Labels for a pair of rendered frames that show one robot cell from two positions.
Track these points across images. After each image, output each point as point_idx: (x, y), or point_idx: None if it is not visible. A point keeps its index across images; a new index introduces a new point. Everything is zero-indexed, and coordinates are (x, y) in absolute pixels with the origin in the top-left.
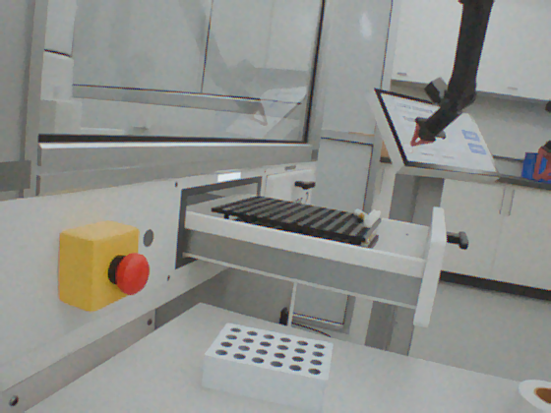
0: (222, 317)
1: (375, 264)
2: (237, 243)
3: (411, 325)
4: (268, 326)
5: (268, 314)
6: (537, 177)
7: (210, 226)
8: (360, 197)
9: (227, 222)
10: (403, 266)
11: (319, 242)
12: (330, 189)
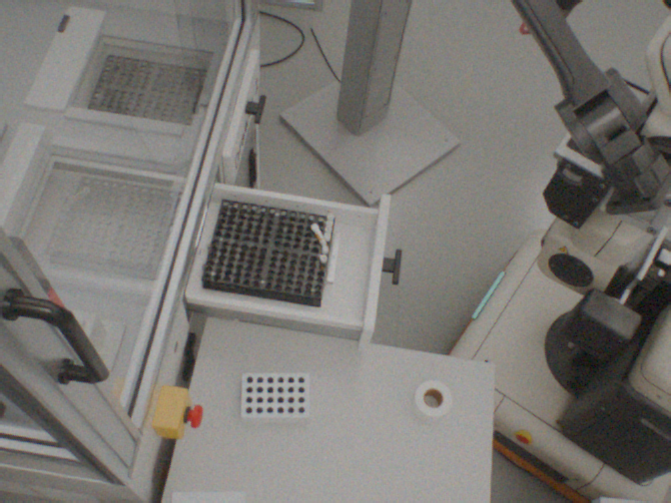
0: (230, 333)
1: (330, 324)
2: (232, 311)
3: (393, 62)
4: (263, 334)
5: (239, 186)
6: (523, 32)
7: (208, 303)
8: None
9: (221, 303)
10: (348, 326)
11: (290, 314)
12: None
